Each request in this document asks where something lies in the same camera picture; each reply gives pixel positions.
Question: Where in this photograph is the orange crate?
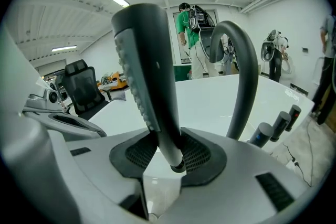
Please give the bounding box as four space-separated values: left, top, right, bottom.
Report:
96 72 130 91

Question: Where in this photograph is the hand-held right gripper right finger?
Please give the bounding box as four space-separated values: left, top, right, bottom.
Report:
156 126 311 224

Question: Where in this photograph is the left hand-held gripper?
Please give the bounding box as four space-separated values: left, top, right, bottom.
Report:
23 87 107 141

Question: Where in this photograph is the white bathtub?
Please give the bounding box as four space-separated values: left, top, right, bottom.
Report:
89 73 316 218

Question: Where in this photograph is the black knob with red dot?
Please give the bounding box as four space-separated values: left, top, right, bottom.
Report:
285 104 302 133

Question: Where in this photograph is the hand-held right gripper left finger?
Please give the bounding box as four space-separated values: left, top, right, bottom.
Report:
65 129 159 224

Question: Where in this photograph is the black cable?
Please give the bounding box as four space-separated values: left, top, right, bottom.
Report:
285 123 316 188

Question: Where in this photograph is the black and white backpack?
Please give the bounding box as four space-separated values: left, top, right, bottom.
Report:
188 5 219 61

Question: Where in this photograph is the white shell backpack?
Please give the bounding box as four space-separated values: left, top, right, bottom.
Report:
260 29 280 62

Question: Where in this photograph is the black office chair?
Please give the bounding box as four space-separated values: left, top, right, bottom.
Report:
61 59 110 122

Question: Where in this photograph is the plain black knob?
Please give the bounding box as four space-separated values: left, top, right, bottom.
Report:
270 111 292 143

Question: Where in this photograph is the white toilet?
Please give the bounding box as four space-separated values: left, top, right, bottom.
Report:
281 56 298 82

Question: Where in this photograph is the black curved faucet spout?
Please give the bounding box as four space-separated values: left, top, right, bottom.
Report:
209 20 260 141

